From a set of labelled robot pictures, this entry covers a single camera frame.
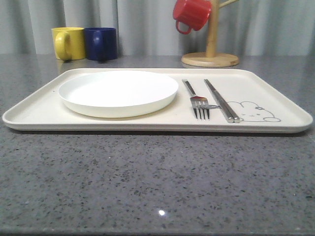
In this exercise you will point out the silver metal fork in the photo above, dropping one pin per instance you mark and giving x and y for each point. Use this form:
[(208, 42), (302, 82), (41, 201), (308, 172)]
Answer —
[(200, 105)]

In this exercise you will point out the white round plate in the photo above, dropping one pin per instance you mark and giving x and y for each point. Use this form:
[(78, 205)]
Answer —
[(118, 94)]

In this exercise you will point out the silver metal chopstick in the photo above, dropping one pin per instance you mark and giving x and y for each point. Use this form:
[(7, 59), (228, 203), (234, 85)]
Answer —
[(227, 114), (236, 117)]

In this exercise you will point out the wooden mug tree stand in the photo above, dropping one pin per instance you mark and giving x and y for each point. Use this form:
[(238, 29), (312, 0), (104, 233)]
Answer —
[(211, 58)]

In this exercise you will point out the dark blue mug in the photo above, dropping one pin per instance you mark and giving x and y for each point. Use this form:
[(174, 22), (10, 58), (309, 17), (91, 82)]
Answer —
[(100, 43)]

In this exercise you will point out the beige rabbit serving tray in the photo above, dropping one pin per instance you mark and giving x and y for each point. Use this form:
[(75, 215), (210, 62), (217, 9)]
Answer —
[(261, 107)]

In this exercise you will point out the red mug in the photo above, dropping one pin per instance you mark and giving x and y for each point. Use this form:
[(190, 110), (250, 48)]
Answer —
[(191, 15)]

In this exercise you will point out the yellow mug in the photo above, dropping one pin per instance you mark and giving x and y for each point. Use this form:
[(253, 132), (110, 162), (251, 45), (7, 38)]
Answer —
[(68, 43)]

